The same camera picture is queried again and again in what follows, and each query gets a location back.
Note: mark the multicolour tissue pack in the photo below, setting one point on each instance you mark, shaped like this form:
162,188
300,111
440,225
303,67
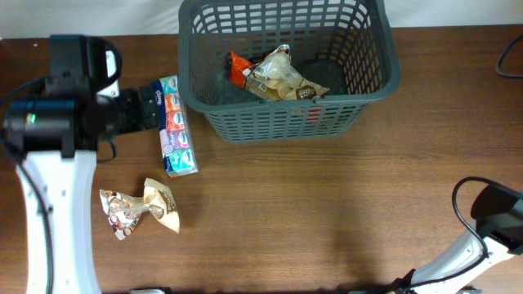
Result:
174,131

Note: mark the beige snack bag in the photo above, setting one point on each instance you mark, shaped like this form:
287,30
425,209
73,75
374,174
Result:
282,77

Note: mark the grey plastic shopping basket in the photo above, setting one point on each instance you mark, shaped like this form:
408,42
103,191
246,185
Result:
343,45

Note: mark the orange pasta packet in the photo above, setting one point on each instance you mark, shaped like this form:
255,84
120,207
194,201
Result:
239,71

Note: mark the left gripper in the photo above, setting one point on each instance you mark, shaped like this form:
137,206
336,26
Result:
138,118

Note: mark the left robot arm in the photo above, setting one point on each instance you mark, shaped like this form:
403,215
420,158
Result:
51,131

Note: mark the beige cookie bag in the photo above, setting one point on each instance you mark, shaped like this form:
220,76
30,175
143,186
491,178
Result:
124,211

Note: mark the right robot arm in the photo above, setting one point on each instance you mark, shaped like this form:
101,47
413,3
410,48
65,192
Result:
494,236

